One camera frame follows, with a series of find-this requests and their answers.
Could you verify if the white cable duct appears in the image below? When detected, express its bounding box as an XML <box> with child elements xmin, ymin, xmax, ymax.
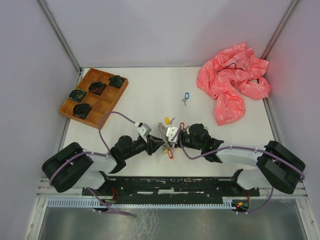
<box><xmin>46</xmin><ymin>197</ymin><xmax>238</xmax><ymax>208</ymax></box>

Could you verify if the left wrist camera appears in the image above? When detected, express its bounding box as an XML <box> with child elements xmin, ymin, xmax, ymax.
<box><xmin>134</xmin><ymin>122</ymin><xmax>152</xmax><ymax>138</ymax></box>

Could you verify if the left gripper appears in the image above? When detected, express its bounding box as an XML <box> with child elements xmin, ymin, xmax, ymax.
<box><xmin>123</xmin><ymin>134</ymin><xmax>165</xmax><ymax>160</ymax></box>

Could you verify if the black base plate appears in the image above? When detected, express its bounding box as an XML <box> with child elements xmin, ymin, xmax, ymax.
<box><xmin>93</xmin><ymin>176</ymin><xmax>260</xmax><ymax>200</ymax></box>

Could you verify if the red tag on holder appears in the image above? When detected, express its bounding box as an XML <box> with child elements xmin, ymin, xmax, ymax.
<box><xmin>167</xmin><ymin>149</ymin><xmax>174</xmax><ymax>160</ymax></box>

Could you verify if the pink patterned cloth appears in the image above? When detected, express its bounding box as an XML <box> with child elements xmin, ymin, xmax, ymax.
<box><xmin>196</xmin><ymin>42</ymin><xmax>271</xmax><ymax>126</ymax></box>

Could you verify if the wooden compartment tray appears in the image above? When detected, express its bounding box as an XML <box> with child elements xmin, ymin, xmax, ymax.
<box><xmin>58</xmin><ymin>68</ymin><xmax>129</xmax><ymax>129</ymax></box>

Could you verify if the black coiled item in tray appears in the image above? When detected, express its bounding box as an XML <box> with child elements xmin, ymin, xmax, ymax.
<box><xmin>88</xmin><ymin>81</ymin><xmax>107</xmax><ymax>96</ymax></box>
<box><xmin>72</xmin><ymin>103</ymin><xmax>92</xmax><ymax>119</ymax></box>
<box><xmin>108</xmin><ymin>75</ymin><xmax>125</xmax><ymax>89</ymax></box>

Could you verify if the key with light blue tag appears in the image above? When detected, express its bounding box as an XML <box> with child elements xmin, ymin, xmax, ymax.
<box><xmin>182</xmin><ymin>92</ymin><xmax>190</xmax><ymax>107</ymax></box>

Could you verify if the black green coiled item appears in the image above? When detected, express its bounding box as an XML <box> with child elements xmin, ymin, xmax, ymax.
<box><xmin>68</xmin><ymin>89</ymin><xmax>87</xmax><ymax>103</ymax></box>

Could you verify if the key with red tag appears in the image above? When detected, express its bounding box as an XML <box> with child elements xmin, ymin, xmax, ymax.
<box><xmin>180</xmin><ymin>122</ymin><xmax>186</xmax><ymax>131</ymax></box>

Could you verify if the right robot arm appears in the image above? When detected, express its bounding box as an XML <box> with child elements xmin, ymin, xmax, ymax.
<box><xmin>165</xmin><ymin>123</ymin><xmax>306</xmax><ymax>196</ymax></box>

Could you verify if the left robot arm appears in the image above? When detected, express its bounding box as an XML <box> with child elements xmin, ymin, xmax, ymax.
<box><xmin>41</xmin><ymin>134</ymin><xmax>165</xmax><ymax>195</ymax></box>

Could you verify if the key with yellow tag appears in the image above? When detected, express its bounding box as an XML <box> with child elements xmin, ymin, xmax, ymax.
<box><xmin>164</xmin><ymin>117</ymin><xmax>175</xmax><ymax>125</ymax></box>

